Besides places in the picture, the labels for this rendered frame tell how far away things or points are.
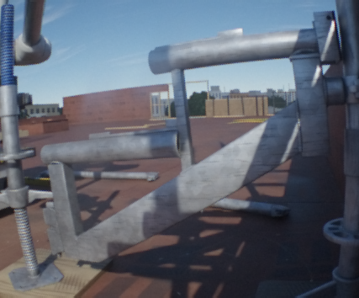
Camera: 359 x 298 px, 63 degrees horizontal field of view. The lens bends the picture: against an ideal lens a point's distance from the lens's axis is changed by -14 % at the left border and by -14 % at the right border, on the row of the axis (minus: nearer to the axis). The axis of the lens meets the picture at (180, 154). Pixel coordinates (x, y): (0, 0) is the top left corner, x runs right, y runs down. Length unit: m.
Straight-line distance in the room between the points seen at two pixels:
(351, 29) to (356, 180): 0.25
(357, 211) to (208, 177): 0.27
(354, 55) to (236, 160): 0.27
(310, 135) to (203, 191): 0.21
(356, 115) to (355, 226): 0.19
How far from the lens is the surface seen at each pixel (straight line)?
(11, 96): 0.88
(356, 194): 0.58
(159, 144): 0.61
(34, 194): 0.91
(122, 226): 0.70
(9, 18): 0.93
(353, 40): 0.57
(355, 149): 0.56
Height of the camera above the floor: 0.45
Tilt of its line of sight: 8 degrees down
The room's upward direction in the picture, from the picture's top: 4 degrees counter-clockwise
